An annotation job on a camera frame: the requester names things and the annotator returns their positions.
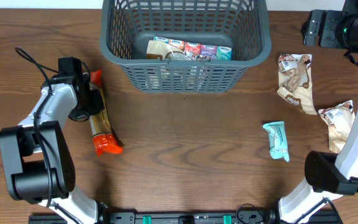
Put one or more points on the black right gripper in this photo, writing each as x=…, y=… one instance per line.
x=319, y=28

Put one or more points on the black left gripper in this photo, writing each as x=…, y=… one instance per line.
x=95, y=101

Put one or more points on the orange cookie package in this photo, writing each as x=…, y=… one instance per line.
x=103, y=138

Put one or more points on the beige cookie bag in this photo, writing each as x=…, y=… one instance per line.
x=295, y=82

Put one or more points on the beige snack bag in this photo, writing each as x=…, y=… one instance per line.
x=339, y=119
x=161, y=51

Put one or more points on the Kleenex tissue multipack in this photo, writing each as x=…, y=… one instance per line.
x=199, y=52

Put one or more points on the teal snack wrapper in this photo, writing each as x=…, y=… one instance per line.
x=277, y=140

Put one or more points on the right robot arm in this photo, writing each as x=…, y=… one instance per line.
x=328, y=176

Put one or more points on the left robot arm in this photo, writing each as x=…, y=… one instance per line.
x=37, y=164

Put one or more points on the grey plastic basket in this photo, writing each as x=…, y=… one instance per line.
x=127, y=26

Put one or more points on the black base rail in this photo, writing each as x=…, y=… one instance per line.
x=244, y=216

